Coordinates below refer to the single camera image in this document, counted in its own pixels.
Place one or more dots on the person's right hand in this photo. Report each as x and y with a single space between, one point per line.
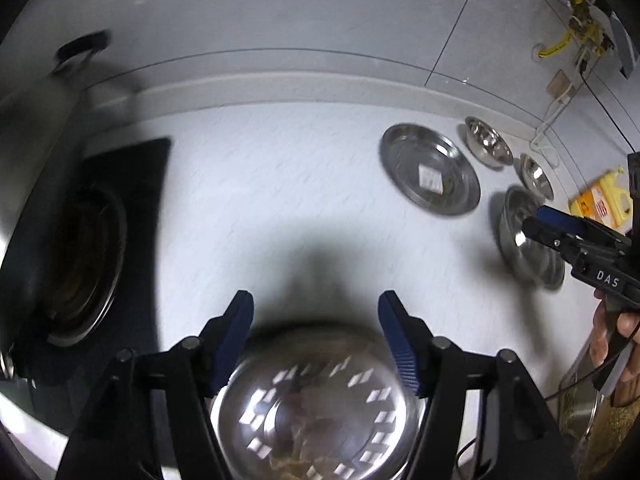
597 340

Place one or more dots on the large steel bowl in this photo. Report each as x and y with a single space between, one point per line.
525 260

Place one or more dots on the yellow detergent bottle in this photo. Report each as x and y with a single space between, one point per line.
597 205

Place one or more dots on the small steel bowl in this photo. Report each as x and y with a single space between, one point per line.
486 142
535 175

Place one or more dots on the large plain steel plate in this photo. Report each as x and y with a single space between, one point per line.
320 410

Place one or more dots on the white power adapter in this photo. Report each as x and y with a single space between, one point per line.
549 151

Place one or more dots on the yellow gas pipe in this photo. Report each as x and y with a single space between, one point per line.
575 5

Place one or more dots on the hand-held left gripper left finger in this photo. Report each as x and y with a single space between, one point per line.
235 340

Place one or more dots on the steel plate with paper label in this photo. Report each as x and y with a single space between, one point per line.
425 160

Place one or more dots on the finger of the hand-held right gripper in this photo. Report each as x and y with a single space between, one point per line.
560 216
547 237

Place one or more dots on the beige wall socket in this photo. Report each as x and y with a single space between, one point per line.
558 83

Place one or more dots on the black gas stove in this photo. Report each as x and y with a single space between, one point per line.
140 200

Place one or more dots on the grey wall fixture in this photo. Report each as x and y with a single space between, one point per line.
617 35

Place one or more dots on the person's right forearm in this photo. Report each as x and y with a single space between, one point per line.
625 425

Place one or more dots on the large steel pot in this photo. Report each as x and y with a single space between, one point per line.
35 125

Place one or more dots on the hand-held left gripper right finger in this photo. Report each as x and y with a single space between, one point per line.
397 340

